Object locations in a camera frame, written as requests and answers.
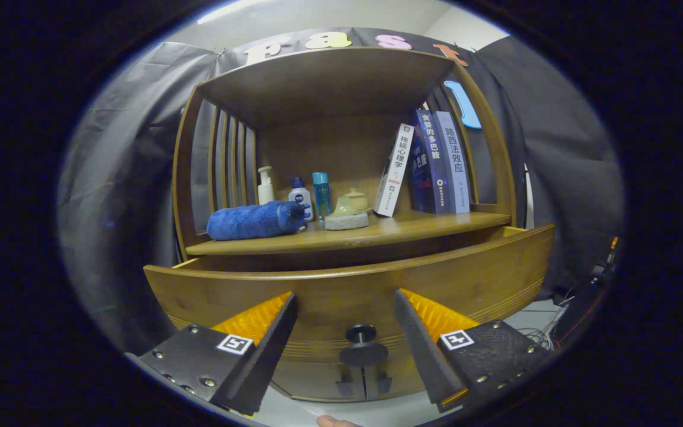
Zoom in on black equipment case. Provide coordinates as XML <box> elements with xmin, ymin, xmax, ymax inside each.
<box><xmin>549</xmin><ymin>261</ymin><xmax>618</xmax><ymax>345</ymax></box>

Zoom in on dark blue book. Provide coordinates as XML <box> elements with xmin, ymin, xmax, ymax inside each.
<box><xmin>407</xmin><ymin>109</ymin><xmax>452</xmax><ymax>215</ymax></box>

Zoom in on floor cable bundle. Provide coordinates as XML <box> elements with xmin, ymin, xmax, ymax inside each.
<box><xmin>516</xmin><ymin>297</ymin><xmax>573</xmax><ymax>352</ymax></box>

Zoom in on folded blue towel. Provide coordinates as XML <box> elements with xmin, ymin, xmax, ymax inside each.
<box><xmin>206</xmin><ymin>200</ymin><xmax>308</xmax><ymax>241</ymax></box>

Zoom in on grey base pale green ornament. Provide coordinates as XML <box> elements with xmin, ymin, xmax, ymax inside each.
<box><xmin>324</xmin><ymin>195</ymin><xmax>370</xmax><ymax>231</ymax></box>

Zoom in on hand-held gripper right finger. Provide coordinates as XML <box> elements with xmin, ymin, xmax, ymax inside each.
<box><xmin>394</xmin><ymin>289</ymin><xmax>556</xmax><ymax>414</ymax></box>

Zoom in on light blue book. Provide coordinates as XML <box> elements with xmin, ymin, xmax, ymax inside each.
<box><xmin>433</xmin><ymin>111</ymin><xmax>471</xmax><ymax>214</ymax></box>

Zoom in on white bottle blue cap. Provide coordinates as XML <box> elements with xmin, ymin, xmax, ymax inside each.
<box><xmin>288</xmin><ymin>177</ymin><xmax>314</xmax><ymax>223</ymax></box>

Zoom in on wooden cabinet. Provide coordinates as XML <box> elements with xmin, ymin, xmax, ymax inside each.
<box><xmin>173</xmin><ymin>47</ymin><xmax>517</xmax><ymax>403</ymax></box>

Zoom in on clear blue bottle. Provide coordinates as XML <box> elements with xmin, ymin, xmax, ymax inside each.
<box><xmin>312</xmin><ymin>172</ymin><xmax>331</xmax><ymax>220</ymax></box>

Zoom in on white book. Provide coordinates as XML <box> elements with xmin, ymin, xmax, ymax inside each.
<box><xmin>373</xmin><ymin>123</ymin><xmax>415</xmax><ymax>218</ymax></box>

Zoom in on wooden drawer with black knob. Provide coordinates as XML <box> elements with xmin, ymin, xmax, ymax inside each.
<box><xmin>143</xmin><ymin>224</ymin><xmax>556</xmax><ymax>368</ymax></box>

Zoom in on wooden cabinet door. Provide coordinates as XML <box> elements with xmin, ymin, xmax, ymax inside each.
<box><xmin>364</xmin><ymin>356</ymin><xmax>431</xmax><ymax>399</ymax></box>
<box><xmin>270</xmin><ymin>359</ymin><xmax>366</xmax><ymax>401</ymax></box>

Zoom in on black backdrop cloth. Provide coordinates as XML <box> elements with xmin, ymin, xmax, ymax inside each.
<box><xmin>57</xmin><ymin>27</ymin><xmax>624</xmax><ymax>356</ymax></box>

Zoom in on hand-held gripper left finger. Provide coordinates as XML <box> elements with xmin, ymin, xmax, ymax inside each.
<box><xmin>125</xmin><ymin>292</ymin><xmax>298</xmax><ymax>417</ymax></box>

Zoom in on wooden countertop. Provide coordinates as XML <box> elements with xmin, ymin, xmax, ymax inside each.
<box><xmin>186</xmin><ymin>209</ymin><xmax>511</xmax><ymax>257</ymax></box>

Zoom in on white pump bottle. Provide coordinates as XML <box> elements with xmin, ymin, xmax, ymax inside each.
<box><xmin>257</xmin><ymin>166</ymin><xmax>276</xmax><ymax>206</ymax></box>

